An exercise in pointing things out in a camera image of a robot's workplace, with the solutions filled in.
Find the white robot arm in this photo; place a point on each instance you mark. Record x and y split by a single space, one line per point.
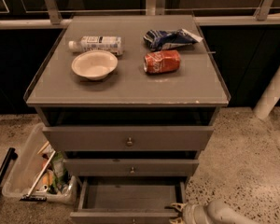
216 212

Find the black squeegee tool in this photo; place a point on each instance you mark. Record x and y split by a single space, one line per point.
29 196

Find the black bar on floor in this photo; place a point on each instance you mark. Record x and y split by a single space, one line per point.
11 155

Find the grey drawer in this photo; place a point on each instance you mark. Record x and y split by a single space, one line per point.
128 138
129 200
130 167

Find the grey bottom drawer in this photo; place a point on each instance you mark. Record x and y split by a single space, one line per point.
129 200

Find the grey top drawer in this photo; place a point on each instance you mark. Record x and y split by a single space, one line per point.
128 138

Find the clear plastic bin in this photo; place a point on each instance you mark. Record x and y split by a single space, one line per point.
26 169

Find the white bowl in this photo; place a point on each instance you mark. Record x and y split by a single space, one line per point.
95 64

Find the metal window railing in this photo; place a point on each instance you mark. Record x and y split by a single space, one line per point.
17 14

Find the white pillar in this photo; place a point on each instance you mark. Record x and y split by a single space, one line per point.
269 98

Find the white plastic bottle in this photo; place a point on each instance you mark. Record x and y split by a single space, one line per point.
113 44

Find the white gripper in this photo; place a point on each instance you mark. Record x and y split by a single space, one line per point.
189 214

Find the blue chip bag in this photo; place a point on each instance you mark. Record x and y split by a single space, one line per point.
157 40

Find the grey drawer cabinet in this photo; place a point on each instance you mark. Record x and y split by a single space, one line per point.
190 96

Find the red soda can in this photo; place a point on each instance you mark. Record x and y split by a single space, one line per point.
164 61

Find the green snack packet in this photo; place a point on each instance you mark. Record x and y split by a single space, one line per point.
58 168

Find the grey middle drawer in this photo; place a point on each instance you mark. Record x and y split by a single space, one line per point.
130 167

